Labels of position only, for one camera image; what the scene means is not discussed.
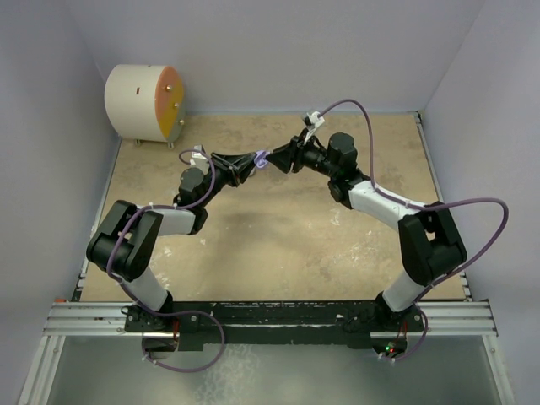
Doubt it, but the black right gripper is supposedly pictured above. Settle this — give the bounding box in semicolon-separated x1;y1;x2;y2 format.
267;128;338;179

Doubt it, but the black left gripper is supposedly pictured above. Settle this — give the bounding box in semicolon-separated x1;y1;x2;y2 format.
198;153;257;208

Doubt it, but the purple earbud charging case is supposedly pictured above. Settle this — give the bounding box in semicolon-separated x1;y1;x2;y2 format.
254;150;268;170

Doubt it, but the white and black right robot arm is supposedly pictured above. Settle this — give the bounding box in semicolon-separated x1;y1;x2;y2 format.
265;132;467;330

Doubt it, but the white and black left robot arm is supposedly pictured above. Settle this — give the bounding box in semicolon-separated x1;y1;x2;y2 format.
86;149;257;331

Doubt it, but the white cylinder with orange face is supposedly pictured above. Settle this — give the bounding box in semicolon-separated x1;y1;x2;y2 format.
104;64;186;148

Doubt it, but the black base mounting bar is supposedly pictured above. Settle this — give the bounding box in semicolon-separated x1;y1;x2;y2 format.
121;300;425;351

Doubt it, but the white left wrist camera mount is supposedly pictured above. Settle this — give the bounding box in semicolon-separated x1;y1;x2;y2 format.
189;145;209;173

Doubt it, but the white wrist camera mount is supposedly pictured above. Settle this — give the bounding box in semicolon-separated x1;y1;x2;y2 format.
189;145;209;173
301;111;325;144

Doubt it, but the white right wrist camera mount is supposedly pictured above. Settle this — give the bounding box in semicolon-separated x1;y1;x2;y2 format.
301;111;325;144

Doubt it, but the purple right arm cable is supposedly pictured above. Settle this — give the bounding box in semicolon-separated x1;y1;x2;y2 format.
316;99;510;363

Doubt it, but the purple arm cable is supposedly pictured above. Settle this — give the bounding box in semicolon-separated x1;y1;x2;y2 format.
107;148;227;373
316;99;510;363

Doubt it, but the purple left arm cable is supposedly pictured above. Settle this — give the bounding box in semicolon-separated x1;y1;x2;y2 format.
107;148;227;373

